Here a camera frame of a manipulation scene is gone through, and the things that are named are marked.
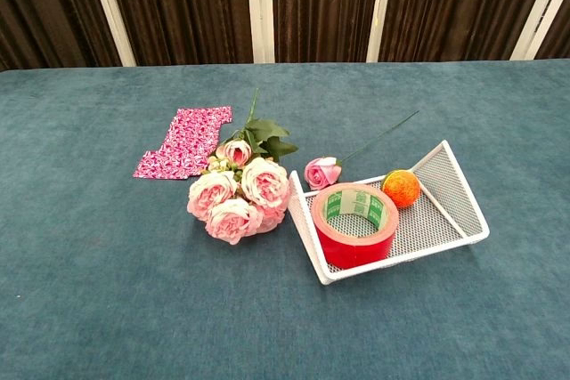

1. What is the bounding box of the pink artificial rose bouquet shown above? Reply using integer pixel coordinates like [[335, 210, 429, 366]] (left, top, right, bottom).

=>
[[186, 87, 300, 247]]

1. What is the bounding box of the single pink artificial rose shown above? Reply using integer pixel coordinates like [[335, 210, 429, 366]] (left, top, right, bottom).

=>
[[304, 109, 420, 191]]

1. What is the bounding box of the large pink floral cloth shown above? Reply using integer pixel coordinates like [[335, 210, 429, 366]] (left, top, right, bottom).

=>
[[132, 105, 233, 182]]

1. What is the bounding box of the red tape roll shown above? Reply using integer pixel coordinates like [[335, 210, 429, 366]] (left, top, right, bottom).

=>
[[310, 182, 401, 271]]

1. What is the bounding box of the small orange fruit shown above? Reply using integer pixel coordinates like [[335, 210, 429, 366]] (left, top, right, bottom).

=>
[[381, 168, 422, 210]]

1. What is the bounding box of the dark brown curtain panel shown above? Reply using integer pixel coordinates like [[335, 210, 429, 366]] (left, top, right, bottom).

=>
[[270, 0, 385, 64], [535, 0, 570, 61], [378, 0, 558, 63], [0, 0, 123, 72], [102, 0, 255, 67]]

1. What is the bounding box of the teal felt table cover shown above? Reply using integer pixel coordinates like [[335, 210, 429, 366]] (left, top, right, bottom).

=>
[[0, 58, 570, 380]]

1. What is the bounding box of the white wire mesh basket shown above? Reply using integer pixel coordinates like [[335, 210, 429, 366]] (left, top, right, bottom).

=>
[[287, 139, 491, 287]]

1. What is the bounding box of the white frame post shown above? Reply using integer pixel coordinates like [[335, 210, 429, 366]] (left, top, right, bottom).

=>
[[365, 0, 398, 64], [509, 0, 570, 61], [83, 0, 137, 68], [245, 0, 276, 65]]

